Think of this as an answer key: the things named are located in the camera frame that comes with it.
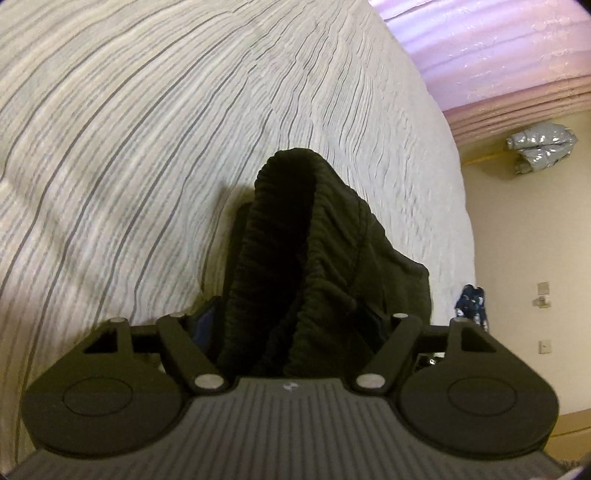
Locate bed with striped grey cover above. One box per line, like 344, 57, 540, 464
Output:
0, 0, 477, 468

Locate black pants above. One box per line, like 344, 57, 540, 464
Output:
216, 148, 433, 380

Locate dark blue printed folded garment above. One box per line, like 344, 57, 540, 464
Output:
452, 285, 491, 334

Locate pink curtain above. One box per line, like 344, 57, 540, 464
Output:
369, 0, 591, 147

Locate silver puffer jacket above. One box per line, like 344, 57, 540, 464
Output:
505, 122, 579, 176

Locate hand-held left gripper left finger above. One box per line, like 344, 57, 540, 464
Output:
83, 298, 229, 395

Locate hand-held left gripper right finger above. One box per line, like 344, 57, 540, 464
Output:
352, 309, 501, 395

